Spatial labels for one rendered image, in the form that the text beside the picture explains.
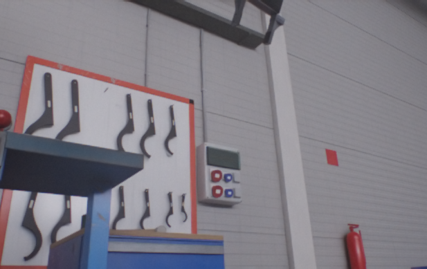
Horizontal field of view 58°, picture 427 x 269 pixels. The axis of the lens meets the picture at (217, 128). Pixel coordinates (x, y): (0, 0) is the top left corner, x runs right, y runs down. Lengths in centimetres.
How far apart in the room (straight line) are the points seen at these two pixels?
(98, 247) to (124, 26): 281
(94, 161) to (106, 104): 219
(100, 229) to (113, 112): 210
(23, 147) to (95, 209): 33
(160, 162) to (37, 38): 140
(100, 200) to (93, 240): 12
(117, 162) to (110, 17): 277
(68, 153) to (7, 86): 212
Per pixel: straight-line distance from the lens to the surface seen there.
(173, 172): 336
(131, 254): 181
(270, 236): 391
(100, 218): 130
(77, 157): 113
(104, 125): 323
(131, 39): 379
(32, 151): 110
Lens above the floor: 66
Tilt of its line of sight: 23 degrees up
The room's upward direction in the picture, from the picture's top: 3 degrees counter-clockwise
